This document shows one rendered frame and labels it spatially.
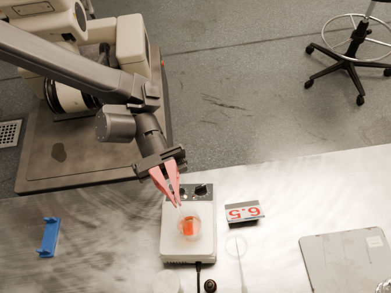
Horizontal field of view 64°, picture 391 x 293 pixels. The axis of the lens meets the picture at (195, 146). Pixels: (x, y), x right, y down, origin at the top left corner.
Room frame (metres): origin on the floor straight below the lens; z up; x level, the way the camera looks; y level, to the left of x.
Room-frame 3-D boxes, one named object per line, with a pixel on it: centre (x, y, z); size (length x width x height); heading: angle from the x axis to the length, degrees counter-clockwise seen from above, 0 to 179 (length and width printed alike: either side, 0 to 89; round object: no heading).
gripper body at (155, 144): (0.32, 0.08, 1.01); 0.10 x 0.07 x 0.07; 105
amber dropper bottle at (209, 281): (0.09, 0.02, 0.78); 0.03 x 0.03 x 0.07
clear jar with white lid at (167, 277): (0.11, 0.11, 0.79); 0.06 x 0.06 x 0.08
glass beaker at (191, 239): (0.21, 0.04, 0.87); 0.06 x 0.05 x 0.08; 159
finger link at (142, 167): (0.25, 0.07, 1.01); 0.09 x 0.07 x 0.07; 15
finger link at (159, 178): (0.25, 0.05, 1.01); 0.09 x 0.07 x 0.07; 15
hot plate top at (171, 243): (0.22, 0.05, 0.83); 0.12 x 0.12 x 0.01; 81
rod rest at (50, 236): (0.28, 0.41, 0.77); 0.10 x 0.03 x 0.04; 174
